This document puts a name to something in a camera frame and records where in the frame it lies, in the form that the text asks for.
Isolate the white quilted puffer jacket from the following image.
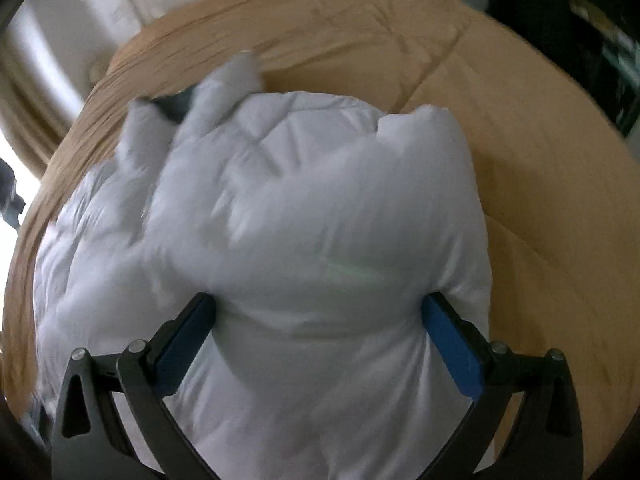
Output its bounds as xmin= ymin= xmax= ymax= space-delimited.
xmin=32 ymin=54 xmax=491 ymax=479

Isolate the tan bed comforter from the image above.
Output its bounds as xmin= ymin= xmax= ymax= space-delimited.
xmin=1 ymin=0 xmax=639 ymax=479

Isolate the beige window curtain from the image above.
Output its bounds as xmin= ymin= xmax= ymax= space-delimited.
xmin=0 ymin=44 xmax=72 ymax=181

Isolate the dark cluttered shelf unit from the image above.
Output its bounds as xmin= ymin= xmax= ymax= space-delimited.
xmin=487 ymin=0 xmax=639 ymax=136

